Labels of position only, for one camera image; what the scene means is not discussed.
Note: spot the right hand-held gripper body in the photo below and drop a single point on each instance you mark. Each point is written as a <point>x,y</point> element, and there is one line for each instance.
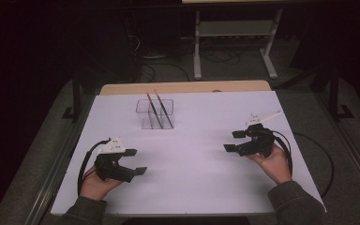
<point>259,142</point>

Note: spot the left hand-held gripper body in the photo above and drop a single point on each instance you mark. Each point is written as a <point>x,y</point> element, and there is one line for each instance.
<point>112,168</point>

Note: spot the clear acrylic organizer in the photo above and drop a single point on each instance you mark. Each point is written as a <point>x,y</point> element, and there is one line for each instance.
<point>145,123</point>

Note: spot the slim brush with orange ferrule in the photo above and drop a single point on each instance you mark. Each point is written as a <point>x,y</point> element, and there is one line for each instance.
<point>154,111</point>

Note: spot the round-headed makeup brush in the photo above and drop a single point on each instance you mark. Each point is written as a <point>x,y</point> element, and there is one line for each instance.
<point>164,110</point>

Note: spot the person's left hand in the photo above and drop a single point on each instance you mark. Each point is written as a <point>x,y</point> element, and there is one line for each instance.
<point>93,187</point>

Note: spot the person's right hand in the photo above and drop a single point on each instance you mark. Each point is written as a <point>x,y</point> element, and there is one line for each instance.
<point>276,167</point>

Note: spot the white board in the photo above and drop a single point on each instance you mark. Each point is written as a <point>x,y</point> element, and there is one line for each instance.
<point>193,178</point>

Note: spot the wooden table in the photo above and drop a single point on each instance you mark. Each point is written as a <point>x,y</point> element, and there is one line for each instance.
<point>200,86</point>

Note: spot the aluminium frame rail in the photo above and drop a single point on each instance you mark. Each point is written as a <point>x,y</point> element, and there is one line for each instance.
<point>48,190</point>
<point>356,159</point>

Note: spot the black stand post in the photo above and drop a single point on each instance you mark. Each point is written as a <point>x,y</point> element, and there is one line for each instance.
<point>334,93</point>
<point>76,97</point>

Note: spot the white metal desk frame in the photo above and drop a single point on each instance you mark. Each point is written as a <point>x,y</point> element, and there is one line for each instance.
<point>234,28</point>

